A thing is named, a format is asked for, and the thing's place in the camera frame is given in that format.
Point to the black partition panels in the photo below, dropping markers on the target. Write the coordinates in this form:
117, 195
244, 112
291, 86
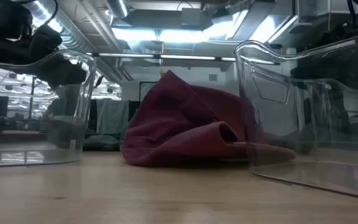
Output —
134, 109

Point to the smooth round silver duct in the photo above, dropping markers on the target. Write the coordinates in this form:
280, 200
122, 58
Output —
117, 7

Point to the white plant pot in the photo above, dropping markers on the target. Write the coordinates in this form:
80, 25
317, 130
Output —
70, 129

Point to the ribbed silver air duct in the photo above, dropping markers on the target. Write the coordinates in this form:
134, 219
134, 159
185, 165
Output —
73, 40

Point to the grey ceiling unit box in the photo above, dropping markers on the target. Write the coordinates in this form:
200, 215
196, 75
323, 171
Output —
191, 17

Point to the black gantry frame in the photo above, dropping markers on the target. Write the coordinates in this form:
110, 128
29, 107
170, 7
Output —
148, 82

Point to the clear plastic bin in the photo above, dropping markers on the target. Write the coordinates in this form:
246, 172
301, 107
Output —
85, 124
272, 124

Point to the grey-green hanging cloth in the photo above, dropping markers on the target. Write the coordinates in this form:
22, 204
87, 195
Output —
112, 116

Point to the maroon cap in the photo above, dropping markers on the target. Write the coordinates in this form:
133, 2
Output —
172, 124

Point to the long hanging tube light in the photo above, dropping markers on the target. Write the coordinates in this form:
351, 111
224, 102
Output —
126, 55

